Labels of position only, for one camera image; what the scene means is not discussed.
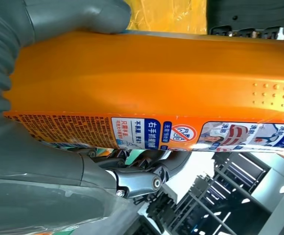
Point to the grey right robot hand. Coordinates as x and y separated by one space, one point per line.
34 168

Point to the black background machine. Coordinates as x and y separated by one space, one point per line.
164 211

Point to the yellow plastic wrapped box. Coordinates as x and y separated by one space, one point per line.
168 16

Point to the dark grey slotted panel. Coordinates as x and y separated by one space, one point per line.
249 14

